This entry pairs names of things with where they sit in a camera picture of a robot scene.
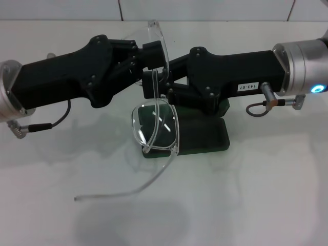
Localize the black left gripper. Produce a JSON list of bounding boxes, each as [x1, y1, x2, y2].
[[9, 34, 119, 109]]

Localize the grey left gripper cable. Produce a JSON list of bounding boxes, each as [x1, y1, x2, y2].
[[7, 98, 72, 139]]

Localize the green glasses case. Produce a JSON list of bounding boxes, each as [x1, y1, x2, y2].
[[134, 98, 230, 159]]

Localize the grey right gripper cable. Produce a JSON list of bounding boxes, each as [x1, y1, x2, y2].
[[245, 94, 307, 118]]

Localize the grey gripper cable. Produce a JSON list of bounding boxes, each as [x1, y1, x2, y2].
[[7, 98, 72, 139], [245, 94, 307, 118]]

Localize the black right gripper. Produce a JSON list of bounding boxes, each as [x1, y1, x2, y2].
[[142, 47, 288, 115]]

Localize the clear plastic glasses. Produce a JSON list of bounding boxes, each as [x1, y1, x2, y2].
[[73, 19, 180, 202]]

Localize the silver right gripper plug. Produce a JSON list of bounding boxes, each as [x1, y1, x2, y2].
[[260, 81, 279, 106]]

